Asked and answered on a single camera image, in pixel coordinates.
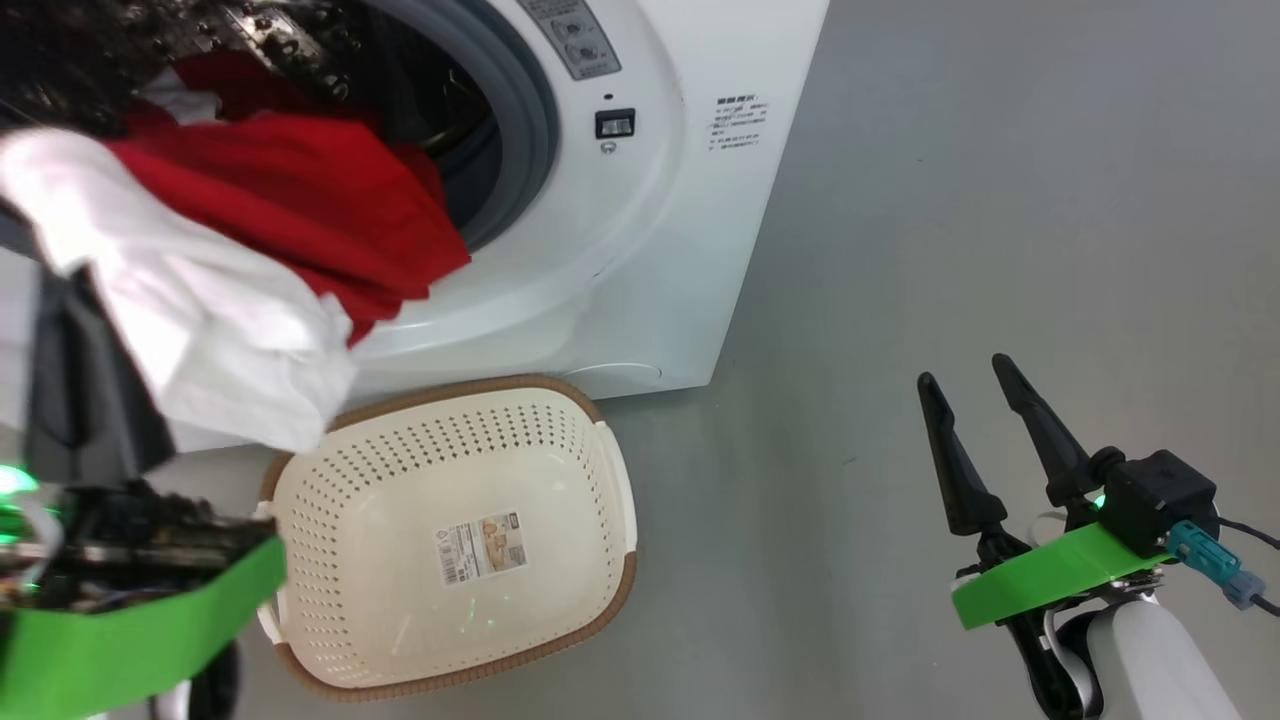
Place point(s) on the black door latch socket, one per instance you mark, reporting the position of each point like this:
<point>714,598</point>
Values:
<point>615,124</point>

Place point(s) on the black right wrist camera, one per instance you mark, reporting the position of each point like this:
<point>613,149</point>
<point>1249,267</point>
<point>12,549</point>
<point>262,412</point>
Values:
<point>1160,500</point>

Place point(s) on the white front-load washing machine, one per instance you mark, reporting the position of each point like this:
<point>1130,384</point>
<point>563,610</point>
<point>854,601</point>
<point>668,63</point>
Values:
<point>680,250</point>

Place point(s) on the white garment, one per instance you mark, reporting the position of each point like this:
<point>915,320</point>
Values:
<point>200,320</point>

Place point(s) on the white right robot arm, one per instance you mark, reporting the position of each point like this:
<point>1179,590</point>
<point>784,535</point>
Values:
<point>1150,670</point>

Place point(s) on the small printed text sticker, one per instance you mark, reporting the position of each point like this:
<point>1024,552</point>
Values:
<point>740,122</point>

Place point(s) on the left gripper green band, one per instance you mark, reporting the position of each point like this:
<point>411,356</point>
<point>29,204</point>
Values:
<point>120,630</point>

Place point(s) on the grey rubber door gasket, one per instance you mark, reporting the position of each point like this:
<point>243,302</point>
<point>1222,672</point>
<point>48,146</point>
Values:
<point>520,110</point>

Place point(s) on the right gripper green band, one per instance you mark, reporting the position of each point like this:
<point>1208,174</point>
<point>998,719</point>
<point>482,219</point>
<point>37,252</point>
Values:
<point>1050,580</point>

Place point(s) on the red garment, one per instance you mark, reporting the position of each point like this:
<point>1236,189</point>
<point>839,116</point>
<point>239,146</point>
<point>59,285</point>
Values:
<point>300,200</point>

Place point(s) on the steel washing machine drum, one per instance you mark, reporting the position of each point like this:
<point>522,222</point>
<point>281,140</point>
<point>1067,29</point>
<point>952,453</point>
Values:
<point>270,30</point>

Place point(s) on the cream laundry basket brown rim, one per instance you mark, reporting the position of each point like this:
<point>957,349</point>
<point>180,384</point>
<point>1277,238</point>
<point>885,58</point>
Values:
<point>420,480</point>

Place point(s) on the grey instruction sticker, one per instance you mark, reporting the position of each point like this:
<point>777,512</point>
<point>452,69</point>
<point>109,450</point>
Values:
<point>575,40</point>

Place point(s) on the teal right camera connector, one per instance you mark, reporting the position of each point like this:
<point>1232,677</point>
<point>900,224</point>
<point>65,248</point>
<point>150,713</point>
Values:
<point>1205,560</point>

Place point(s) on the printed basket label sticker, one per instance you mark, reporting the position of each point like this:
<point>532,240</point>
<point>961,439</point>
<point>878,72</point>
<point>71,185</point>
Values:
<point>480,548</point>

